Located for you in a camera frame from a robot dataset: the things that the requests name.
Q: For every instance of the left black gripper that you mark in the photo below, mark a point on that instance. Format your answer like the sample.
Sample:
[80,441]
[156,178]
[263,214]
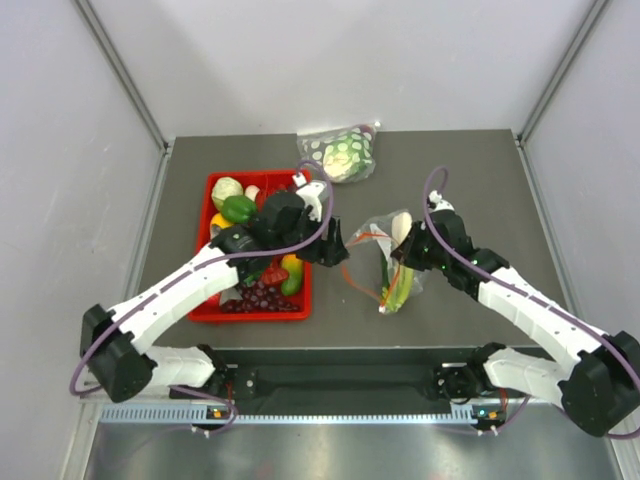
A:
[327,252]

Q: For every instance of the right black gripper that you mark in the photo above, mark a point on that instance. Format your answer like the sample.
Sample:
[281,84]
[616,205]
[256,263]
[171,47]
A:
[406,251]

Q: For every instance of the fake celery stalk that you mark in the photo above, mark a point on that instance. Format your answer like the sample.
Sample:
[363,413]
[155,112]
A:
[399,278]

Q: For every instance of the clear orange zip bag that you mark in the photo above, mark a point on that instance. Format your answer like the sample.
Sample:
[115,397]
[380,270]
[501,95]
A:
[371,269]

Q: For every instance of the fake grey fish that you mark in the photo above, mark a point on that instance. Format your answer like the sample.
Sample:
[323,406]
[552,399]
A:
[231,294]

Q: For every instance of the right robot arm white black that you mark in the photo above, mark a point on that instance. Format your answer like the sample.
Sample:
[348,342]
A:
[591,375]

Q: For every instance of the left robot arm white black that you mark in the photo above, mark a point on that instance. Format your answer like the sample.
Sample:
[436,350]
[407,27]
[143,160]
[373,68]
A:
[118,343]

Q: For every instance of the fake mango yellow green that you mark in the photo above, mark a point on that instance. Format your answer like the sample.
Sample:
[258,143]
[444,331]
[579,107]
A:
[295,269]

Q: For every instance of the fake red lobster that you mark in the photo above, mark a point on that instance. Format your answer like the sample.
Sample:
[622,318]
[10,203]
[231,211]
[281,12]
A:
[274,274]

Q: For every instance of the fake purple grapes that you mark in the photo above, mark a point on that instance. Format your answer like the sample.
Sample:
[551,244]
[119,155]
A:
[259,298]

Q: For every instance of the fake cabbage in bag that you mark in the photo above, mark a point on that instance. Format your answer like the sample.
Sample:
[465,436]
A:
[348,156]

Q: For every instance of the clear bag with cabbage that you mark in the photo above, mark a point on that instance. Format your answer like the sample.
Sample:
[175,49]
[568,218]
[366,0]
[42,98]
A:
[311,145]

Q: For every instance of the fake white mushroom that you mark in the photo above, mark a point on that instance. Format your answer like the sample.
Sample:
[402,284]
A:
[251,192]

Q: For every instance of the fake green bell pepper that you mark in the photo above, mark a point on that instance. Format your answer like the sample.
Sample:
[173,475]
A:
[238,209]

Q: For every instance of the fake orange yellow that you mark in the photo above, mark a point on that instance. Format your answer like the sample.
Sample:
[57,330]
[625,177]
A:
[219,222]

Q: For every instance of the fake white cauliflower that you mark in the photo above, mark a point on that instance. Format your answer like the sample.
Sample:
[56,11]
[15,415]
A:
[223,188]

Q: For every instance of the red plastic tray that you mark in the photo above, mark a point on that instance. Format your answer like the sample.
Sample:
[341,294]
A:
[269,182]

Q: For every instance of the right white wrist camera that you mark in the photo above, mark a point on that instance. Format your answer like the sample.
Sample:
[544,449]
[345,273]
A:
[436,202]

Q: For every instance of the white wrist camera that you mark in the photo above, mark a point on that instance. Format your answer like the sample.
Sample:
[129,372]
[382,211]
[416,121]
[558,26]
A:
[313,193]
[436,202]

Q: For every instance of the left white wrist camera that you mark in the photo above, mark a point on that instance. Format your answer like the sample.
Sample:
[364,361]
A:
[313,193]

